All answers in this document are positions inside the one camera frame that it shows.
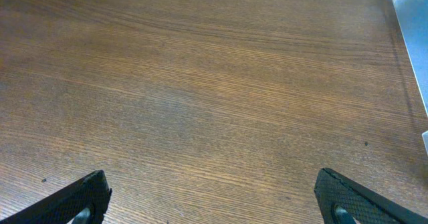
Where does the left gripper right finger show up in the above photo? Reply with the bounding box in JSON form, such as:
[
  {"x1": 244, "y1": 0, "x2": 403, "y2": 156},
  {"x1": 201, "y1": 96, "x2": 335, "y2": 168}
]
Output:
[{"x1": 314, "y1": 168, "x2": 427, "y2": 224}]

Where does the clear plastic storage bin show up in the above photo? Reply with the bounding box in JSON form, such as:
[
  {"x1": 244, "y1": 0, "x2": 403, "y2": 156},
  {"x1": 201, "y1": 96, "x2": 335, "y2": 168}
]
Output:
[{"x1": 379, "y1": 0, "x2": 428, "y2": 156}]

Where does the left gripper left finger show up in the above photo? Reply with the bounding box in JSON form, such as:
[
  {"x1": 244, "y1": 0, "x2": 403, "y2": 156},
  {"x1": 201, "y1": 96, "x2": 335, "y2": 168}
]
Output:
[{"x1": 1, "y1": 170, "x2": 112, "y2": 223}]

